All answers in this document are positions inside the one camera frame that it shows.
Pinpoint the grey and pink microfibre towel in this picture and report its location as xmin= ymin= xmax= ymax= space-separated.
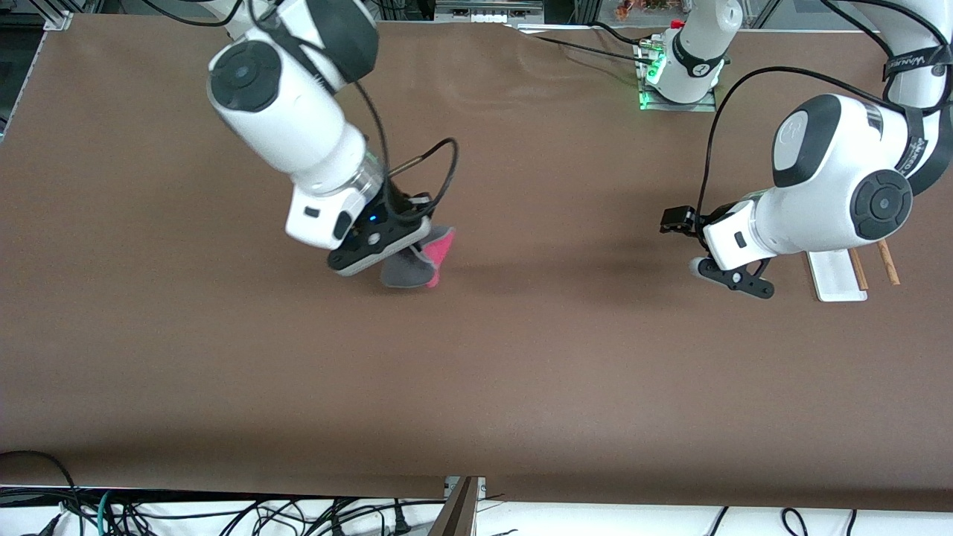
xmin=380 ymin=227 xmax=457 ymax=290

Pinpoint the white and wooden towel rack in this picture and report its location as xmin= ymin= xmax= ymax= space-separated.
xmin=806 ymin=238 xmax=902 ymax=303

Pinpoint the colourful snack pack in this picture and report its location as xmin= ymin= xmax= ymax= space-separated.
xmin=614 ymin=0 xmax=675 ymax=20

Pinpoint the white flat board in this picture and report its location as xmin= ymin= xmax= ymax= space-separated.
xmin=506 ymin=22 xmax=604 ymax=35

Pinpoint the aluminium camera pole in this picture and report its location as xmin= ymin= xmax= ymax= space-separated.
xmin=428 ymin=476 xmax=486 ymax=536

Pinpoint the grey metal frame rail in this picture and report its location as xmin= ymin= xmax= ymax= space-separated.
xmin=0 ymin=7 xmax=72 ymax=142

